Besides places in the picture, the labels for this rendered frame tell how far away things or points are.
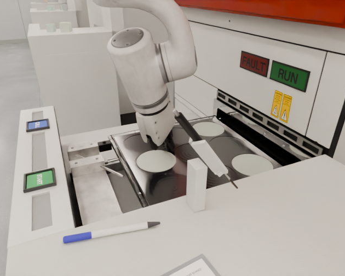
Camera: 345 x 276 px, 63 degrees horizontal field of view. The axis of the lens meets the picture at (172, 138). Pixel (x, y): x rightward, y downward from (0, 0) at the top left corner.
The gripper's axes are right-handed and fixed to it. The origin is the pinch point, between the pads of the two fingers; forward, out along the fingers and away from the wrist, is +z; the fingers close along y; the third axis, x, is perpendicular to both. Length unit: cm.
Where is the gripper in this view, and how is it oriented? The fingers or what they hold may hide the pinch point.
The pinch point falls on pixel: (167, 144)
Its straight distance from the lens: 73.8
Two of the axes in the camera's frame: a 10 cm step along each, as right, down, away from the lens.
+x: 8.7, 2.4, -4.4
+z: 2.1, 6.2, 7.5
